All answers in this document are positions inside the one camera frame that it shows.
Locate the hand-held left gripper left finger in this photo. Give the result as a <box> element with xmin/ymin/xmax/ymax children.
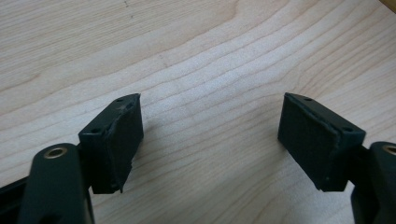
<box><xmin>78</xmin><ymin>92</ymin><xmax>145</xmax><ymax>194</ymax></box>

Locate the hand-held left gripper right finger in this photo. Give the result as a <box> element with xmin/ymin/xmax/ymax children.
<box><xmin>277</xmin><ymin>91</ymin><xmax>367</xmax><ymax>192</ymax></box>

